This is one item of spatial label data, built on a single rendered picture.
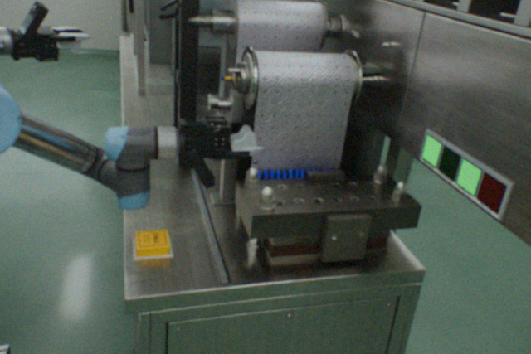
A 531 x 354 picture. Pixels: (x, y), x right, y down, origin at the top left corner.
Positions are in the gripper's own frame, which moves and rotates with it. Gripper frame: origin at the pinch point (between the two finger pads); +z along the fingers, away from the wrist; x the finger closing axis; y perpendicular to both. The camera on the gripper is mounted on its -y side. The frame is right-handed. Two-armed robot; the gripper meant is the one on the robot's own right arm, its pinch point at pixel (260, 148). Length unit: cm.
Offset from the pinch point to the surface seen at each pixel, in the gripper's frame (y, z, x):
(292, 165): -4.5, 8.5, -0.3
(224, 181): -12.6, -6.8, 7.8
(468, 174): 9.8, 29.3, -35.8
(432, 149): 9.7, 29.3, -24.2
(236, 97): 10.7, -5.2, 7.1
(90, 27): -78, -66, 556
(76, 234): -109, -57, 139
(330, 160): -3.5, 18.6, -0.3
